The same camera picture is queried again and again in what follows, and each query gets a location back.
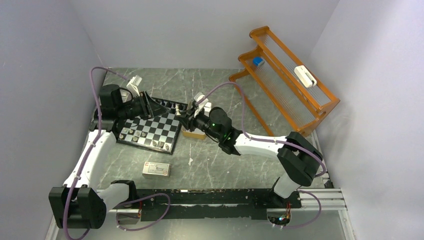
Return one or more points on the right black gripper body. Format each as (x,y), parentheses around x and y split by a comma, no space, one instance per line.
(202,122)

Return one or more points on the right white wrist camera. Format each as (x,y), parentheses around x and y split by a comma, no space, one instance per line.
(202,104)

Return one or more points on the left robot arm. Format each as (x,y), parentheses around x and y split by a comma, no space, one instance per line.
(77,204)

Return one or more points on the blue small block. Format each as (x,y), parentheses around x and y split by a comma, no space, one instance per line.
(258,61)

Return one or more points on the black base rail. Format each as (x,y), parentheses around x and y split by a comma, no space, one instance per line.
(252,203)

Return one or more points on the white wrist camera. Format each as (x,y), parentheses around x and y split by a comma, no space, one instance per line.
(133,85)
(202,104)

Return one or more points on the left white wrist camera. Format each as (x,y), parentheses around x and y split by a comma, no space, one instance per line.
(133,85)

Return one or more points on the small printed card box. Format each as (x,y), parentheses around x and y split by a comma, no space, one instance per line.
(156,169)

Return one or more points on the white plastic device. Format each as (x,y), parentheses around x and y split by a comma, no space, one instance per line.
(305,77)

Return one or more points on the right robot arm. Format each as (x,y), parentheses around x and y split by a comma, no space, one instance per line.
(300,160)

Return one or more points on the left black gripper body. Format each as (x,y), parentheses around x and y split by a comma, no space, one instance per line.
(138,107)

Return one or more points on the orange wooden rack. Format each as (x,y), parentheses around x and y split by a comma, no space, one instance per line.
(303,108)

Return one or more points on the black white chess board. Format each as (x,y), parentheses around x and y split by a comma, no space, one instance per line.
(154,133)

